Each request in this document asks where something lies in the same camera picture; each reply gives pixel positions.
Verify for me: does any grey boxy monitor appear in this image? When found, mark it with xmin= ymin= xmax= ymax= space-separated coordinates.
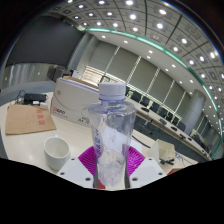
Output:
xmin=47 ymin=64 xmax=73 ymax=82

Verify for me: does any long curved conference desk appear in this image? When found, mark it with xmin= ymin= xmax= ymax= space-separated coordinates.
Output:
xmin=126 ymin=96 xmax=211 ymax=161

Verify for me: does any brown paper envelope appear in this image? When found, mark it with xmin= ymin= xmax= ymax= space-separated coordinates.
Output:
xmin=4 ymin=104 xmax=58 ymax=136

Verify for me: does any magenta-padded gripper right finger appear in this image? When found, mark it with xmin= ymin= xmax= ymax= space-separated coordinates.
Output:
xmin=125 ymin=146 xmax=168 ymax=190

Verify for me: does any white paper carton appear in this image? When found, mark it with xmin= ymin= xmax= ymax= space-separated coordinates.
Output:
xmin=49 ymin=75 xmax=104 ymax=128

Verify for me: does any group of black office chairs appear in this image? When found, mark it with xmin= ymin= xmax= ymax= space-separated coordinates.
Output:
xmin=124 ymin=84 xmax=208 ymax=148

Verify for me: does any small white open box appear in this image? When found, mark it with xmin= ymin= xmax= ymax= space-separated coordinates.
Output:
xmin=148 ymin=138 xmax=177 ymax=167

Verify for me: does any group of ceiling lights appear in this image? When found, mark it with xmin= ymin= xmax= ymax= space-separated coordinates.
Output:
xmin=66 ymin=0 xmax=224 ymax=111

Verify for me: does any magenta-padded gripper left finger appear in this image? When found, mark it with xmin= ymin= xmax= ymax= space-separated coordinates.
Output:
xmin=55 ymin=145 xmax=99 ymax=190

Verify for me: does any clear plastic water bottle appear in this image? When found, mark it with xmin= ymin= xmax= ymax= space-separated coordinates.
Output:
xmin=87 ymin=81 xmax=138 ymax=188

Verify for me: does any white ceramic cup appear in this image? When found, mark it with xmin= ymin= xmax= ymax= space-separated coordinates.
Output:
xmin=43 ymin=135 xmax=71 ymax=171

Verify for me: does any black power adapter with cables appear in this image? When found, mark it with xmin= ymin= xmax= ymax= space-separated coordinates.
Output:
xmin=14 ymin=91 xmax=49 ymax=109

